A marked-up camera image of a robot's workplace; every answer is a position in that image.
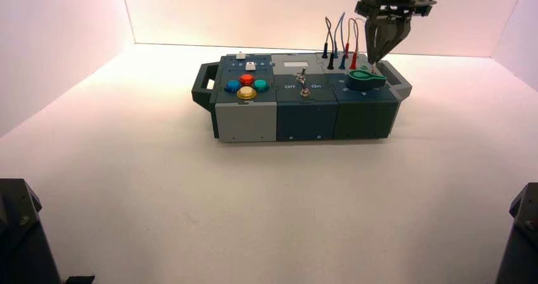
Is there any yellow round push button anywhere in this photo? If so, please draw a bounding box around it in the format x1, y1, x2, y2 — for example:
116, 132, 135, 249
236, 86, 258, 101

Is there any green rotary knob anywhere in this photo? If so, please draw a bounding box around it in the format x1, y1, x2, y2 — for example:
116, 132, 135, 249
347, 70, 387, 92

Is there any black mount bracket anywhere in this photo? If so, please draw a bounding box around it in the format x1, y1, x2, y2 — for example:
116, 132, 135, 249
63, 274, 96, 284

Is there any white jumper wire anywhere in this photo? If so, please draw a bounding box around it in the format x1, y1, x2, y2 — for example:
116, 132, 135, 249
354, 18, 376, 74

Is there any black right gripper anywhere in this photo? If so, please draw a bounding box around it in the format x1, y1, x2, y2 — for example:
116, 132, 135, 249
355, 0, 436, 64

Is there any red jumper wire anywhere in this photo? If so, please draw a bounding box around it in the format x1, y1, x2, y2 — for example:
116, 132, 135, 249
344, 18, 359, 71

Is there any black jumper wire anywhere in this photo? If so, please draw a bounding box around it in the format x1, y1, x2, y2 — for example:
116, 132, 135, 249
321, 16, 337, 71

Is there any blue jumper wire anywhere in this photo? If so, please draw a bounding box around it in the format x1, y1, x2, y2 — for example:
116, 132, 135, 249
333, 12, 348, 71

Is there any modular grey-blue task box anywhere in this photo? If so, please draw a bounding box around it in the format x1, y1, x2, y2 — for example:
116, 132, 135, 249
192, 53, 413, 143

